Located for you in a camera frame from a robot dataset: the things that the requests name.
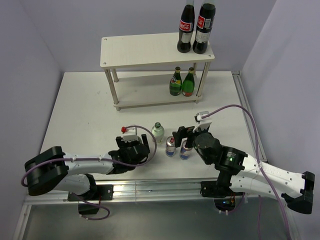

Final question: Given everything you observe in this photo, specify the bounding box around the left cola bottle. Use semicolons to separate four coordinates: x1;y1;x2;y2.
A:
177;0;195;53

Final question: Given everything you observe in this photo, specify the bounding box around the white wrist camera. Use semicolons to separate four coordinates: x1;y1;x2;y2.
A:
121;126;139;143
192;111;212;133

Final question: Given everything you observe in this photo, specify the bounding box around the cola bottle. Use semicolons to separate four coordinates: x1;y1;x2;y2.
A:
177;0;195;53
192;0;216;54

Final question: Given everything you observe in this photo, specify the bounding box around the right cola bottle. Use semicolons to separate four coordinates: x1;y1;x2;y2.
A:
192;0;216;54

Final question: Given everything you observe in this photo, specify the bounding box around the purple cable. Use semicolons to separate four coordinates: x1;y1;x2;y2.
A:
21;124;158;221
203;104;292;240

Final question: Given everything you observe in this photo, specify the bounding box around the silver blue can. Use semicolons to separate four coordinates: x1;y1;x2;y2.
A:
165;136;176;157
179;140;193;160

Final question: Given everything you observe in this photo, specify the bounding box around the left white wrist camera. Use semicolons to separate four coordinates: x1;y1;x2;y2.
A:
121;126;139;143

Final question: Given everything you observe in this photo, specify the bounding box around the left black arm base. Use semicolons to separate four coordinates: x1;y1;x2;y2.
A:
67;184;114;216

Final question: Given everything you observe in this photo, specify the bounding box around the green glass bottle yellow label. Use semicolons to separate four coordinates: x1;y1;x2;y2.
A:
169;66;182;96

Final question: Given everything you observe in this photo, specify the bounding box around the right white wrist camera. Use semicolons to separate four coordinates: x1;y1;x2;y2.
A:
192;111;212;133

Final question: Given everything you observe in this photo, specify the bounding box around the green glass bottle red label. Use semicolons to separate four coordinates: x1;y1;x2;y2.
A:
181;67;195;97

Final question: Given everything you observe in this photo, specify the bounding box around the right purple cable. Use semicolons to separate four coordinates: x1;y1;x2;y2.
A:
203;104;292;240

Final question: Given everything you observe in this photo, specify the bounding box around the white two-tier shelf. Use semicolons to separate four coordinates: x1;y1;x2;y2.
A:
100;33;215;111

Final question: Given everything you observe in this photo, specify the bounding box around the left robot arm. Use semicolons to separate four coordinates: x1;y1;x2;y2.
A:
22;134;150;200

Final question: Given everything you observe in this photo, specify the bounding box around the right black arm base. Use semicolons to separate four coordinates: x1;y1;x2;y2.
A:
200;180;245;216

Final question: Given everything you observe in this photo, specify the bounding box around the clear bottle green cap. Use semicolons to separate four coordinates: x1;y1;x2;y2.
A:
151;122;165;144

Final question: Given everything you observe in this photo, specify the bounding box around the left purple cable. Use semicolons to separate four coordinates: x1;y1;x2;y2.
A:
21;124;158;221

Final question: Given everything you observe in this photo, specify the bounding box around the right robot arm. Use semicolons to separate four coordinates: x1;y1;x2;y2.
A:
172;126;315;215

